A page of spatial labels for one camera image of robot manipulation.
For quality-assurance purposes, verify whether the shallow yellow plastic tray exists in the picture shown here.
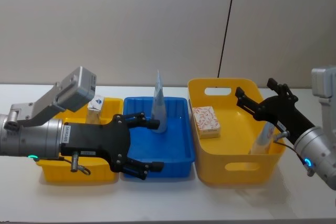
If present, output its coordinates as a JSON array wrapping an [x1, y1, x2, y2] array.
[[36, 97, 124, 183]]

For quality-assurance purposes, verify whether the deep yellow bin with handles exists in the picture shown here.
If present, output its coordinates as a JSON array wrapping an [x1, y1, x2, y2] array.
[[187, 77, 287, 186]]

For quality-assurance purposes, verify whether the thin dark gripper cable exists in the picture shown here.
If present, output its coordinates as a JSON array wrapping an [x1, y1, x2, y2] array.
[[58, 151, 92, 176], [272, 130, 315, 177]]

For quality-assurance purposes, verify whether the thin black wall cable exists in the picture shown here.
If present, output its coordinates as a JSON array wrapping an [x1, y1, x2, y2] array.
[[216, 0, 238, 79]]

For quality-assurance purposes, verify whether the thin dark right gripper cable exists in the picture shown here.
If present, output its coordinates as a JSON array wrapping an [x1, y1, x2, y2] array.
[[272, 130, 315, 177]]

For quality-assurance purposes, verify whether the white tube with red print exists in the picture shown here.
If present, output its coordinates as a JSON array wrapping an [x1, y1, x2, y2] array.
[[247, 121, 277, 155]]

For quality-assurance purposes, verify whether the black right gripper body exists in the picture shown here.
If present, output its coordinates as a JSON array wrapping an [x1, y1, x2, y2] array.
[[253, 95, 316, 145]]

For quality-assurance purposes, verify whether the cream box with orange pattern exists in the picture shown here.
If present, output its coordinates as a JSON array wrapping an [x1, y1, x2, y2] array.
[[192, 105, 222, 140]]

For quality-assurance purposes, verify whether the small white and tan carton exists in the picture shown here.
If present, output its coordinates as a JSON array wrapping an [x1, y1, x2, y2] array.
[[86, 94, 105, 125]]

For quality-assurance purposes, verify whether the blue plastic tray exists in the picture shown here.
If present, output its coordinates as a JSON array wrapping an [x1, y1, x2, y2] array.
[[119, 96, 196, 182]]

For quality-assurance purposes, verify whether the pale blue standing tube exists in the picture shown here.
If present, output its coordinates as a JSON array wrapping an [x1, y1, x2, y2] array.
[[150, 69, 168, 134]]

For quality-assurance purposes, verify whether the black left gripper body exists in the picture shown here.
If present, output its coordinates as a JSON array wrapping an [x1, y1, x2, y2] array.
[[60, 114, 132, 174]]

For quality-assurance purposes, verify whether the thin dark left gripper cable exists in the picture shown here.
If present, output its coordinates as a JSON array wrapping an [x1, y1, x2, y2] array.
[[58, 151, 92, 176]]

